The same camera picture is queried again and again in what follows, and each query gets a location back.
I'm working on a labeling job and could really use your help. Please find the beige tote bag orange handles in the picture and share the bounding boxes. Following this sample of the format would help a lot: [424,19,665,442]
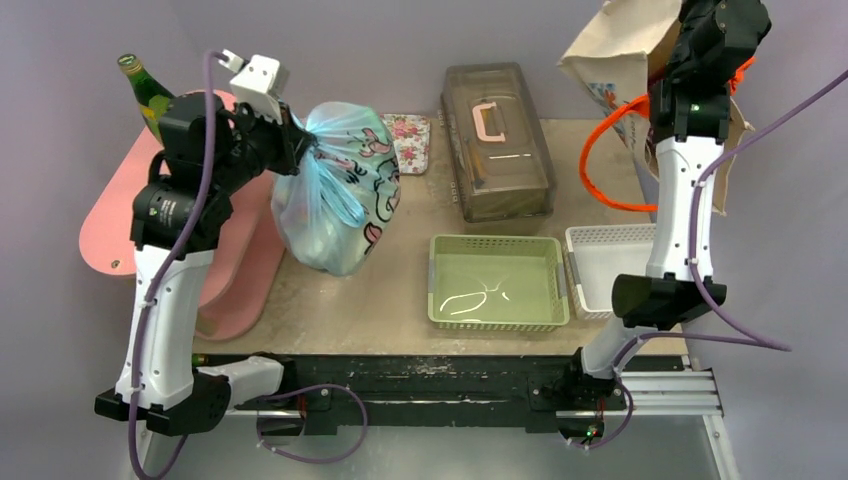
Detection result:
[559,0,755,216]

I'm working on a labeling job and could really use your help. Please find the pink two-tier shelf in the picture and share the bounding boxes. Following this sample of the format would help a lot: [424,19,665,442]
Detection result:
[79,91,294,342]

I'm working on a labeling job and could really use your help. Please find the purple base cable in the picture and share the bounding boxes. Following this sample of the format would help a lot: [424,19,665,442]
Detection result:
[255,384,369,465]
[566,380,636,453]

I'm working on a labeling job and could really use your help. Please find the blue printed plastic bag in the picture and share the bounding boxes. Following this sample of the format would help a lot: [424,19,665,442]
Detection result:
[271,101,401,276]

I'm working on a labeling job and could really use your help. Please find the white plastic basket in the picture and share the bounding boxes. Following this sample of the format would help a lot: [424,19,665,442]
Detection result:
[565,223,655,323]

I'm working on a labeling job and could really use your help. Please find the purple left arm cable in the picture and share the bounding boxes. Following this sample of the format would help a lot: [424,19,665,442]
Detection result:
[127,50,230,480]

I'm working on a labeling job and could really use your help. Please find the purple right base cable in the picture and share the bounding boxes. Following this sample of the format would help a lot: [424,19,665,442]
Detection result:
[566,380,636,453]

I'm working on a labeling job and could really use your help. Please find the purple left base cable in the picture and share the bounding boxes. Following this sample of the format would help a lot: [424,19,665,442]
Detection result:
[255,384,369,465]

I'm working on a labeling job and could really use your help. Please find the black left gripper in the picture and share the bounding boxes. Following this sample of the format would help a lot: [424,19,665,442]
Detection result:
[209,96,314,195]

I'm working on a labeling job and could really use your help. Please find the aluminium frame rail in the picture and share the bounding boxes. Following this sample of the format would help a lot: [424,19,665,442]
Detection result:
[227,356,721,420]

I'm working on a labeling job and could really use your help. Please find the grey transparent lidded box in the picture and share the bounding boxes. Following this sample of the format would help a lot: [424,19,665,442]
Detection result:
[441,62,557,224]

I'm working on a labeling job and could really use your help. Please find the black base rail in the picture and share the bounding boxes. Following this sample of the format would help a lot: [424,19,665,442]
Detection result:
[192,352,687,439]

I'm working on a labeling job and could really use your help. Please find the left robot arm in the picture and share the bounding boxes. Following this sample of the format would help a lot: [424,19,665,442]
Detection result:
[94,92,315,437]

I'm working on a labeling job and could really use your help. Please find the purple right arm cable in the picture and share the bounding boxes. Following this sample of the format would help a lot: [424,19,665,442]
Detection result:
[612,69,848,372]

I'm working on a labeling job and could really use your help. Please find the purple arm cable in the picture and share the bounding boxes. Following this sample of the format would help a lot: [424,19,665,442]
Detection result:
[612,69,848,372]
[127,50,230,480]

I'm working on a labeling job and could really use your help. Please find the green glass bottle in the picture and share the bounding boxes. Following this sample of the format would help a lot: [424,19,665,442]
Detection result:
[117,53,175,143]

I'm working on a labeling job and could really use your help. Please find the green plastic basket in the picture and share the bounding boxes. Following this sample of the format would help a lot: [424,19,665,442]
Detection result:
[428,234,571,333]

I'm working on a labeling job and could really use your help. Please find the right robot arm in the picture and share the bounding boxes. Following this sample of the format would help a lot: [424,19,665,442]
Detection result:
[561,1,771,407]

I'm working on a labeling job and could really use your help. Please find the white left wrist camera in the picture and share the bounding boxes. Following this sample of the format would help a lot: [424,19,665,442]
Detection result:
[219,49,290,124]

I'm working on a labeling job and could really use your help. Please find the floral tray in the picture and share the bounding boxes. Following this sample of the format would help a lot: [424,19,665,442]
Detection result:
[380,113,431,176]

